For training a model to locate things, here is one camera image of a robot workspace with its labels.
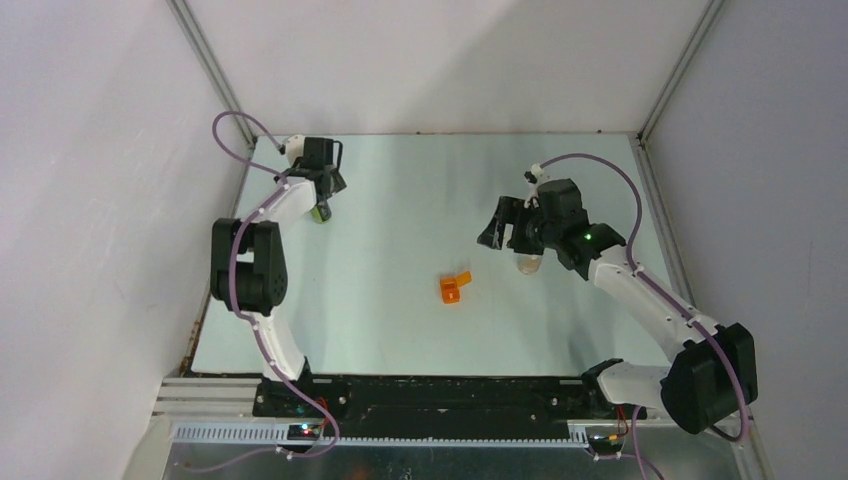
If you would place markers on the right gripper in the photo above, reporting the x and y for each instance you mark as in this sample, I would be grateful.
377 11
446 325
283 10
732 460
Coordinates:
510 210

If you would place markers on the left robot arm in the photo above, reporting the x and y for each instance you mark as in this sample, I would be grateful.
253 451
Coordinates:
248 268

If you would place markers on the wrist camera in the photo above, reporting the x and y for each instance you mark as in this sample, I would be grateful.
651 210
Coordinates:
292 148
534 177

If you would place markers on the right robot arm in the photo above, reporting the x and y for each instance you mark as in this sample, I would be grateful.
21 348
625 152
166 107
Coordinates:
712 370

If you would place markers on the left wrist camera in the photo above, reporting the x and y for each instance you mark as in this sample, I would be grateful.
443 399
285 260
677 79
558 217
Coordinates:
292 148

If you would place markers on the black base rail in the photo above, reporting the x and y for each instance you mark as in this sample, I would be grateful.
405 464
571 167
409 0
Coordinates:
375 407

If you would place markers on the green pill bottle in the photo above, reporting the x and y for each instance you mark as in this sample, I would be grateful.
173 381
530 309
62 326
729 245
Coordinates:
321 213

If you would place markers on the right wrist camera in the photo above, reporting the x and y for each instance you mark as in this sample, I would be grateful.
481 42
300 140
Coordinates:
534 177

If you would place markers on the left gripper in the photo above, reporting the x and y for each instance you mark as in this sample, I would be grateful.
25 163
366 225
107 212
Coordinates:
337 182

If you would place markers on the clear pill bottle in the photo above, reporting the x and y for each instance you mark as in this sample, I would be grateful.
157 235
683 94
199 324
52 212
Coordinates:
529 264

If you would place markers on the orange pill box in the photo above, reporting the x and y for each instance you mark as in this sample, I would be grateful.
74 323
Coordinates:
450 287

